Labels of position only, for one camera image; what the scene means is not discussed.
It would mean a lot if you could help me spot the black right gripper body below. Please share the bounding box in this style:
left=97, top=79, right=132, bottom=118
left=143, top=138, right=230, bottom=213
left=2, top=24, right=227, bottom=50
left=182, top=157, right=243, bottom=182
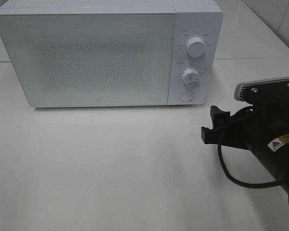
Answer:
left=227, top=79, right=289, bottom=169

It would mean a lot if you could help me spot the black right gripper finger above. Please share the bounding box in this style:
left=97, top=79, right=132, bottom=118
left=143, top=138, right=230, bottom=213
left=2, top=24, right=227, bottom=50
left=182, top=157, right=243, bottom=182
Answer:
left=201, top=116, right=241, bottom=145
left=210, top=105, right=231, bottom=129

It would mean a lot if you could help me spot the round white door button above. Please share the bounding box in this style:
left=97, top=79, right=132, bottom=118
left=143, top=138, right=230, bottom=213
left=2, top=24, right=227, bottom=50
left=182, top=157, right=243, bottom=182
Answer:
left=179, top=90, right=194, bottom=102

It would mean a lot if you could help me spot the white microwave door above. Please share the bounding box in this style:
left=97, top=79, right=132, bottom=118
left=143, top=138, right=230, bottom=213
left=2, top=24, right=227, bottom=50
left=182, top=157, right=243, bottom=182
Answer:
left=0, top=13, right=175, bottom=107

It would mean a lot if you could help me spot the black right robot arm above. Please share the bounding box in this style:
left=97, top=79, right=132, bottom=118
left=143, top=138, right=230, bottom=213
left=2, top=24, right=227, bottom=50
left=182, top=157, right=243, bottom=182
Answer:
left=201, top=77, right=289, bottom=204

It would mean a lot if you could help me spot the lower white timer knob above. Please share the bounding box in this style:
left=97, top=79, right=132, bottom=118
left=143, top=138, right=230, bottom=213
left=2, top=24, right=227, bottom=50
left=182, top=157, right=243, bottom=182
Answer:
left=182, top=68, right=199, bottom=85

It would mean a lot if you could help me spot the upper white power knob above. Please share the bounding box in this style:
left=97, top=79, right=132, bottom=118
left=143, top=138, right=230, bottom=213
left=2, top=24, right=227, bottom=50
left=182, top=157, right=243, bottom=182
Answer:
left=185, top=36, right=206, bottom=58

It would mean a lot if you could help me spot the white microwave oven body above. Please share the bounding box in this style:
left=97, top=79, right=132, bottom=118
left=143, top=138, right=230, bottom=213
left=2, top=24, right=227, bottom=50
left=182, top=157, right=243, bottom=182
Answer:
left=0, top=0, right=223, bottom=107

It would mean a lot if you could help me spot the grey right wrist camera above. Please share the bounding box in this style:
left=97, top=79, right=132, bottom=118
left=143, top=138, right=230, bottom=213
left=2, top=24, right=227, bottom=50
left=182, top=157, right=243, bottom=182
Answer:
left=234, top=77, right=289, bottom=102

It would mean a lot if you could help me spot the black camera cable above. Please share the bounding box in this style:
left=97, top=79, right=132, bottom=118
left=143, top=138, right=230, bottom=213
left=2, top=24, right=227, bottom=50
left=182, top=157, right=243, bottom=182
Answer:
left=218, top=141, right=284, bottom=188

